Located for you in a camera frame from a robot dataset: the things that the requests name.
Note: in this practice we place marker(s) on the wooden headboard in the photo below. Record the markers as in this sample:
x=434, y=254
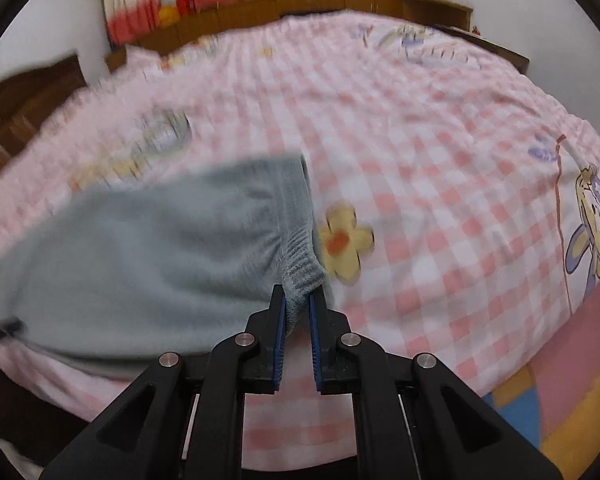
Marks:
x=240, y=12

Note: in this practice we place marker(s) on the red and white curtain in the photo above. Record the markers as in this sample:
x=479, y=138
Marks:
x=130, y=10

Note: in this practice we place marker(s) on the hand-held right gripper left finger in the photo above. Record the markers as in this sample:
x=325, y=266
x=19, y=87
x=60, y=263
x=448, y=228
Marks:
x=279, y=340

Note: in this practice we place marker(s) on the pink checked cartoon blanket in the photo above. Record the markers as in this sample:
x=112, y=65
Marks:
x=430, y=160

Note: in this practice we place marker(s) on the grey pants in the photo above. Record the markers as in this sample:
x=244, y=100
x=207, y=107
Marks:
x=155, y=260

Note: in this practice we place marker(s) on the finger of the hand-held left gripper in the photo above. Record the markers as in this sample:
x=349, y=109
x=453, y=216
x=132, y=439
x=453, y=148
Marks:
x=2, y=332

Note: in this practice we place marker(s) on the dark wooden cabinet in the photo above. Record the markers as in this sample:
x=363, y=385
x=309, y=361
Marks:
x=25, y=110

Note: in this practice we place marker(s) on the colourful foam floor mat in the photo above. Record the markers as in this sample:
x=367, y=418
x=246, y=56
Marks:
x=570, y=385

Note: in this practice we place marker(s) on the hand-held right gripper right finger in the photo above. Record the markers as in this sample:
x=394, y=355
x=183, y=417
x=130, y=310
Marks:
x=316, y=350

